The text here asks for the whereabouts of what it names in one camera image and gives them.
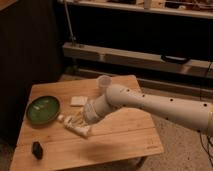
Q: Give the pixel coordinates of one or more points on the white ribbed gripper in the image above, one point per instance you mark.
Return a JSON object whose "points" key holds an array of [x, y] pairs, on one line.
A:
{"points": [[91, 114]]}

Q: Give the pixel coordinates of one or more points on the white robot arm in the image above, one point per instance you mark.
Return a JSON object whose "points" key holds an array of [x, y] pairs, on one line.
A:
{"points": [[191, 114]]}

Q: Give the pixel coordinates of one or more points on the black eraser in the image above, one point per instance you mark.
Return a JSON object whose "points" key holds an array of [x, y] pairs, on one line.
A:
{"points": [[37, 150]]}

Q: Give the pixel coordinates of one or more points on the white lotion bottle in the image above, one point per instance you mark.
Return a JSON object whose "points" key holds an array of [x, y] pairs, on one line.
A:
{"points": [[68, 123]]}

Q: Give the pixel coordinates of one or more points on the white square sponge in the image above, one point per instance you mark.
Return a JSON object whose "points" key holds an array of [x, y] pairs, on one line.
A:
{"points": [[78, 100]]}

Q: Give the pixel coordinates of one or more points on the wooden table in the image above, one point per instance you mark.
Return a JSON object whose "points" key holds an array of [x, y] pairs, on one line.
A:
{"points": [[126, 134]]}

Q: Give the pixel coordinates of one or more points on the green round bowl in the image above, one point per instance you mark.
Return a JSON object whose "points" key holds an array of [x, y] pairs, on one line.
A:
{"points": [[43, 110]]}

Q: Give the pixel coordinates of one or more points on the metal stand pole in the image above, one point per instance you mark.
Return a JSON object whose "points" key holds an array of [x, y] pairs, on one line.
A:
{"points": [[72, 37]]}

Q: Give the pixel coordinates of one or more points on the white lower shelf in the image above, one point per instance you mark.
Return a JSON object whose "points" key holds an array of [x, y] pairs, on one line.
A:
{"points": [[137, 59]]}

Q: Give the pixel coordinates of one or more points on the white shelf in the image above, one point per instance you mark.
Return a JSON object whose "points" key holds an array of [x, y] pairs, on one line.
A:
{"points": [[137, 59], [127, 7]]}

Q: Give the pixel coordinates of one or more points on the black flat device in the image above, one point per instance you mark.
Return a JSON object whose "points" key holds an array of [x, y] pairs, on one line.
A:
{"points": [[176, 60]]}

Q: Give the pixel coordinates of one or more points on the white upper shelf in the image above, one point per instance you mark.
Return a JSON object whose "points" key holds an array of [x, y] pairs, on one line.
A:
{"points": [[127, 7]]}

